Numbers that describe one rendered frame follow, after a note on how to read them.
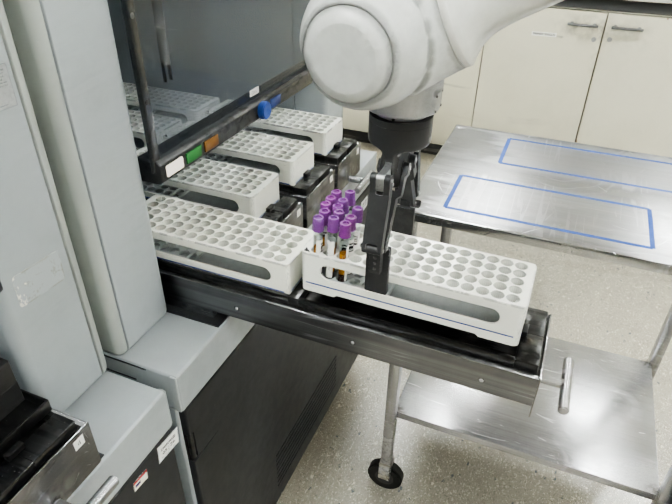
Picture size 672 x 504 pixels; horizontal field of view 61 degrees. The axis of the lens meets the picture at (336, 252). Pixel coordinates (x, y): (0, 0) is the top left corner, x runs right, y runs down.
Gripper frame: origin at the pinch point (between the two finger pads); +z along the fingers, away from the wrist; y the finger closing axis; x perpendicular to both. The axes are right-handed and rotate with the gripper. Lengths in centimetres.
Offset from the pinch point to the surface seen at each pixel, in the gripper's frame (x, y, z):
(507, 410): -21, 37, 61
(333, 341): 5.3, -6.7, 11.9
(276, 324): 14.3, -6.7, 11.9
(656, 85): -53, 229, 36
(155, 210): 39.5, 0.7, 2.5
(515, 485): -27, 39, 89
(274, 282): 15.3, -4.9, 5.8
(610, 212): -28.9, 38.5, 6.7
